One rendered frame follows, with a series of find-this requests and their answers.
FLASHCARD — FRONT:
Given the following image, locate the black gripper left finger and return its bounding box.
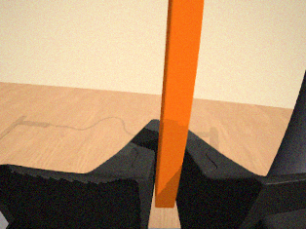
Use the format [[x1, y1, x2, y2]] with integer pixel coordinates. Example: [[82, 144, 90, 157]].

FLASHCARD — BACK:
[[0, 120, 160, 229]]

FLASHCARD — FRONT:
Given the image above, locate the white loop with orange handle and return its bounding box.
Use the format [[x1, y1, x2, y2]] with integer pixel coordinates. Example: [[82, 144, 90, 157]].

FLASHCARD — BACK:
[[155, 0, 204, 209]]

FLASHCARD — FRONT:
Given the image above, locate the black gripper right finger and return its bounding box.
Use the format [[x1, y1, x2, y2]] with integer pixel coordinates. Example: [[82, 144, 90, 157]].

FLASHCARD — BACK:
[[176, 131, 306, 229]]

